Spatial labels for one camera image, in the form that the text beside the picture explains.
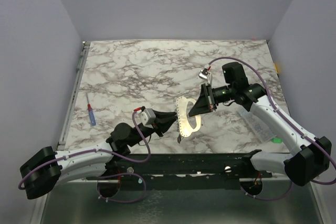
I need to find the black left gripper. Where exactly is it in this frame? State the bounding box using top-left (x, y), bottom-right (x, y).
top-left (128, 110), bottom-right (179, 148)

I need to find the key with black tag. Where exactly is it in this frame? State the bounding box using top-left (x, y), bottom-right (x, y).
top-left (177, 135), bottom-right (183, 144)

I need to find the key with green tag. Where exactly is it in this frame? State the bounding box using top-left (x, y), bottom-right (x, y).
top-left (271, 138), bottom-right (282, 144)

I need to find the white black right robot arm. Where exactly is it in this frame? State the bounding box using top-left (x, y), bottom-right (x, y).
top-left (188, 62), bottom-right (332, 186)

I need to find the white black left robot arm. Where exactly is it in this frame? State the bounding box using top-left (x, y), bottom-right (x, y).
top-left (18, 107), bottom-right (177, 199)

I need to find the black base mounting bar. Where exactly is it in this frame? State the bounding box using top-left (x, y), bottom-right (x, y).
top-left (103, 153), bottom-right (272, 190)

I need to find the clear plastic box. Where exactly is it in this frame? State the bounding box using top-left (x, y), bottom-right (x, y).
top-left (237, 108), bottom-right (276, 143)

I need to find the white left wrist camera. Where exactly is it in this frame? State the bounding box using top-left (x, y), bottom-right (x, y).
top-left (139, 109), bottom-right (156, 126)

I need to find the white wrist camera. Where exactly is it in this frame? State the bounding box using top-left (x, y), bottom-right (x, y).
top-left (198, 68), bottom-right (213, 85)
top-left (139, 109), bottom-right (156, 126)

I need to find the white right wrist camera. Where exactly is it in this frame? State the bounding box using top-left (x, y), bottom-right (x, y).
top-left (198, 68), bottom-right (213, 85)

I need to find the front aluminium frame rail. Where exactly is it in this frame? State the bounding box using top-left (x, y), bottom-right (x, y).
top-left (43, 157), bottom-right (320, 183)

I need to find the blue handled screwdriver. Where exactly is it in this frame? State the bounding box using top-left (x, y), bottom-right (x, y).
top-left (86, 93), bottom-right (96, 126)

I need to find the aluminium table edge rail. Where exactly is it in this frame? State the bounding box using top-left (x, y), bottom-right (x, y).
top-left (57, 41), bottom-right (91, 151)

